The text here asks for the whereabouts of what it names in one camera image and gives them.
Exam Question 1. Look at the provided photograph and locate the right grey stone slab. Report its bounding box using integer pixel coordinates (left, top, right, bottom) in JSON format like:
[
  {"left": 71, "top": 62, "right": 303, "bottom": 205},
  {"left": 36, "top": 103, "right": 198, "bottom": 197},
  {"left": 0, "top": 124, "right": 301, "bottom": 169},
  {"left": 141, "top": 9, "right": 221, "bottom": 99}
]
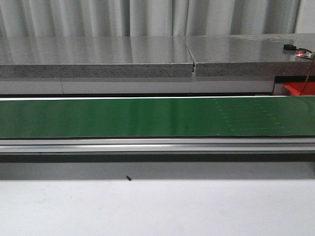
[{"left": 186, "top": 33, "right": 315, "bottom": 77}]

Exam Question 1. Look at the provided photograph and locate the grey stone slab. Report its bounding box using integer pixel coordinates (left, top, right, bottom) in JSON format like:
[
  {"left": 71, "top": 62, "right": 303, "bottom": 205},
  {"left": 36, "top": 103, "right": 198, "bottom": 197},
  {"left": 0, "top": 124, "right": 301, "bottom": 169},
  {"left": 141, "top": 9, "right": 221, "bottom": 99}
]
[
  {"left": 186, "top": 33, "right": 315, "bottom": 77},
  {"left": 0, "top": 36, "right": 193, "bottom": 78}
]

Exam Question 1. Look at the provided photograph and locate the thin red wire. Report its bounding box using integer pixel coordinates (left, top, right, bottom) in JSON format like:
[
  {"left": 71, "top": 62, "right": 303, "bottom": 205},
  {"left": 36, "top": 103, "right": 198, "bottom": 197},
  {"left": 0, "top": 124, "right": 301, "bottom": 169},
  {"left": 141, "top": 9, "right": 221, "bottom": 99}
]
[{"left": 300, "top": 58, "right": 315, "bottom": 95}]

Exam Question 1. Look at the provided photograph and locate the left grey stone slab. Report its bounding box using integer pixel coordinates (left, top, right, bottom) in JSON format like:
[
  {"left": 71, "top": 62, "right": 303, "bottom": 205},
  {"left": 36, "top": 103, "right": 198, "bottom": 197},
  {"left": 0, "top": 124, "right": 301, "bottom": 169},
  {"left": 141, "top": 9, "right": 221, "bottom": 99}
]
[{"left": 0, "top": 36, "right": 193, "bottom": 78}]

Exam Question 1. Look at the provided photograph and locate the green conveyor belt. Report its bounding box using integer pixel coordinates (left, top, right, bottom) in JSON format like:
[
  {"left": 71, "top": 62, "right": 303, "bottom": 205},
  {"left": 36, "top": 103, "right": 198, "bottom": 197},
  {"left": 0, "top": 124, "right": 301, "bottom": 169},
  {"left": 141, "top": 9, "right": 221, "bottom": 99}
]
[{"left": 0, "top": 96, "right": 315, "bottom": 139}]

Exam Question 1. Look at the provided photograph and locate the red plastic bin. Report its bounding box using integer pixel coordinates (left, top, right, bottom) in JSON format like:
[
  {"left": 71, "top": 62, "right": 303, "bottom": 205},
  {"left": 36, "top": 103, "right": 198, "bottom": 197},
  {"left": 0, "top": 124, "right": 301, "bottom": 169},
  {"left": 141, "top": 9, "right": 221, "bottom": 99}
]
[{"left": 284, "top": 82, "right": 315, "bottom": 96}]

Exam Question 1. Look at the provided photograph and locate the small black device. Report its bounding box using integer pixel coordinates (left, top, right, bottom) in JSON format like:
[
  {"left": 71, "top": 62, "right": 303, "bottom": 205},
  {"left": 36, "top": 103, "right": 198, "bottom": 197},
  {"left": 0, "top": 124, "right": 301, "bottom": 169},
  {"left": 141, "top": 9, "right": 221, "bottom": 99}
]
[{"left": 283, "top": 44, "right": 297, "bottom": 51}]

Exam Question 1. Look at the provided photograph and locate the circuit board with red light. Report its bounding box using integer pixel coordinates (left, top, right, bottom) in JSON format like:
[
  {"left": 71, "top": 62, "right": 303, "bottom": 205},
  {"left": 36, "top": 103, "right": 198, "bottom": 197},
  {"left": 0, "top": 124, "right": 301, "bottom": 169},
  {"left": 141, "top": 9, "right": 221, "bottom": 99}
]
[{"left": 295, "top": 50, "right": 315, "bottom": 59}]

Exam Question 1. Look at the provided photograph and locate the grey pleated curtain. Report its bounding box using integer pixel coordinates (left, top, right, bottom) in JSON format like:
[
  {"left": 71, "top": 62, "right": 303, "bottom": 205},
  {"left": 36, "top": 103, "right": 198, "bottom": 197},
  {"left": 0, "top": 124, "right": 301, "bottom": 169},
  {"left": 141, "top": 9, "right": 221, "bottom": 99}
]
[{"left": 0, "top": 0, "right": 301, "bottom": 37}]

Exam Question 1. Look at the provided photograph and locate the aluminium conveyor frame rail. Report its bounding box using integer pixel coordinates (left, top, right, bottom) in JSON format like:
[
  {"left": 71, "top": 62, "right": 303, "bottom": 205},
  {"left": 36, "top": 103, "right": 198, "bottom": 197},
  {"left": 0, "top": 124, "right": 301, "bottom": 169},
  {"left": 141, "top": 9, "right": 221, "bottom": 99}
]
[{"left": 0, "top": 137, "right": 315, "bottom": 154}]

